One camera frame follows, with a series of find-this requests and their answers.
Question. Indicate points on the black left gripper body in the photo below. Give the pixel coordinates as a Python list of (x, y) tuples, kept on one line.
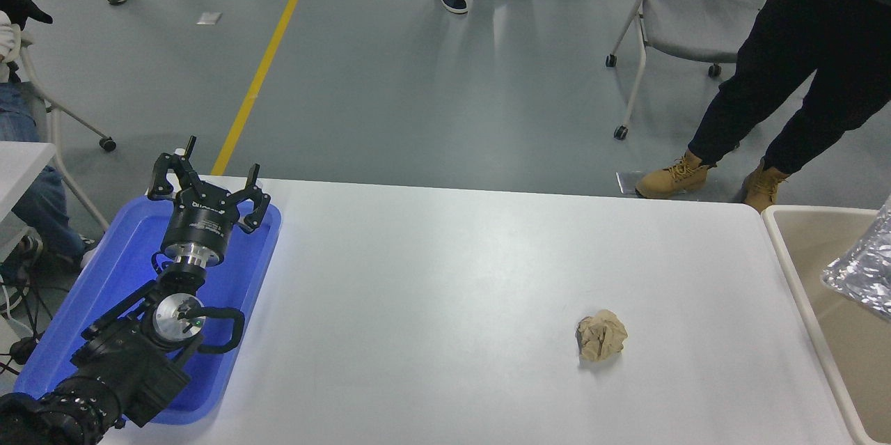
[(198, 225)]

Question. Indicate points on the silver foil tray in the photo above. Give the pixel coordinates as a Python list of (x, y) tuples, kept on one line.
[(866, 271)]

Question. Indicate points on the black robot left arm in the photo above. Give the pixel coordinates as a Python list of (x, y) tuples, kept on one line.
[(132, 368)]

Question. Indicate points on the blue plastic tray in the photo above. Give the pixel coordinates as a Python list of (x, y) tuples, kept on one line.
[(125, 264)]

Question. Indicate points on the white-framed chair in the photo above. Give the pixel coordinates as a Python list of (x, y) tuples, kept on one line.
[(56, 125)]

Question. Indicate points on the white side table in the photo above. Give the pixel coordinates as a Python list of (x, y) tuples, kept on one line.
[(17, 166)]

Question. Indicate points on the crumpled tan paper ball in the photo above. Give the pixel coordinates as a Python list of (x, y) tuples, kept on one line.
[(602, 337)]

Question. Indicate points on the grey floor sheet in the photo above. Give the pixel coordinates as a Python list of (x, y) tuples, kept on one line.
[(626, 182)]

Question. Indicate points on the grey office chair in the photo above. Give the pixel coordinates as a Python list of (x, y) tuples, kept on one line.
[(689, 20)]

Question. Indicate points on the large pale bin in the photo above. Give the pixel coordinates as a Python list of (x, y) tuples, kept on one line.
[(821, 243)]

